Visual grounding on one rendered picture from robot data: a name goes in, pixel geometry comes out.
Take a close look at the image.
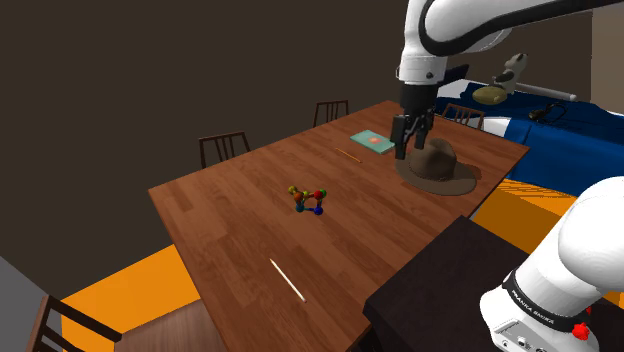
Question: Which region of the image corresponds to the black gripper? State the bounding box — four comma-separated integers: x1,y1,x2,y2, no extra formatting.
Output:
389,82,438,162

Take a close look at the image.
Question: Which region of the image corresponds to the teal book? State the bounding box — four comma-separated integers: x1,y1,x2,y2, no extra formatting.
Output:
349,128,397,156

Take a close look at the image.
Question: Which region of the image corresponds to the brown brimmed hat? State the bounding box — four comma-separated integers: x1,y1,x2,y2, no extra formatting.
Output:
394,137,478,198

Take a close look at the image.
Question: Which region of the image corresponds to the dark wooden chair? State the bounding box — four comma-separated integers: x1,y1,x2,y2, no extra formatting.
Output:
25,294,230,352
440,102,487,132
197,130,252,170
311,99,351,129

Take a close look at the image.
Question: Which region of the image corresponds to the orange pencil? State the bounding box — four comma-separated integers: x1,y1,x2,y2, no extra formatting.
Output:
333,146,363,165

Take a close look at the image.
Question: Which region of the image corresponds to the colourful ball and stick toy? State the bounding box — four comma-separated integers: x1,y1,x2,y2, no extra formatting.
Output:
286,184,328,217

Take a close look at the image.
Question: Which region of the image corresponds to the dark robot stand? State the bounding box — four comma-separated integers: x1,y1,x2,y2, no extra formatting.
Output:
362,214,624,352

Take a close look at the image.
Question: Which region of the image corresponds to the bed with blue cover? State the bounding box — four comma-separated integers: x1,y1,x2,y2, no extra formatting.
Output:
432,52,624,199

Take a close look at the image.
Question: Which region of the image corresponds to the brown wooden table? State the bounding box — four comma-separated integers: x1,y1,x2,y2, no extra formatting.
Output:
147,99,532,352

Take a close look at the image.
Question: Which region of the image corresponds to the white pencil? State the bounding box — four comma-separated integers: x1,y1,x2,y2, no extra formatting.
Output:
268,257,309,304

